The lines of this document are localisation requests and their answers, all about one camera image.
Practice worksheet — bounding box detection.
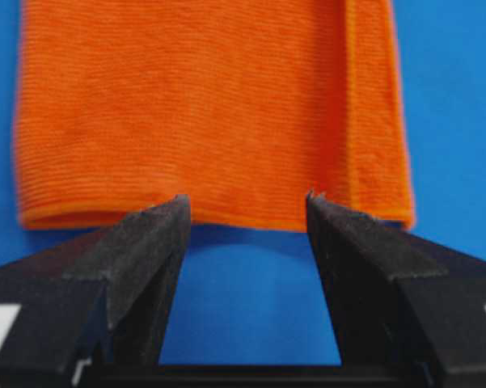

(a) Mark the orange microfiber towel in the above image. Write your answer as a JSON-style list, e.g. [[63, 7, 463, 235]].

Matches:
[[13, 1, 416, 231]]

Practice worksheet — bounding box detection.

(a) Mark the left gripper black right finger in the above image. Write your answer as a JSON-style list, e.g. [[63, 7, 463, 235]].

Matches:
[[305, 192, 486, 388]]

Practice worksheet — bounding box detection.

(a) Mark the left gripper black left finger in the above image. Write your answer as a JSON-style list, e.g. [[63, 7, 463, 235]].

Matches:
[[0, 193, 193, 388]]

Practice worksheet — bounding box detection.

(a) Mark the blue table cloth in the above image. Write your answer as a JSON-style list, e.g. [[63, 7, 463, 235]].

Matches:
[[0, 1, 486, 365]]

